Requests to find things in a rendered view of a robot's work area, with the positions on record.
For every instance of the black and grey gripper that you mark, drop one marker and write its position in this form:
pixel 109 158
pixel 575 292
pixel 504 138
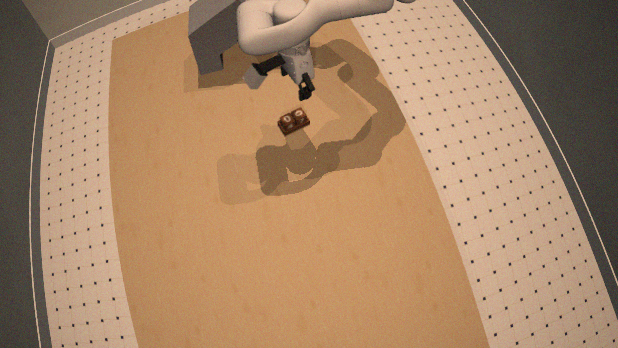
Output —
pixel 297 72

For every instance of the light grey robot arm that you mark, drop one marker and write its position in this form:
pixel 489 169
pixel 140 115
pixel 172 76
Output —
pixel 254 17

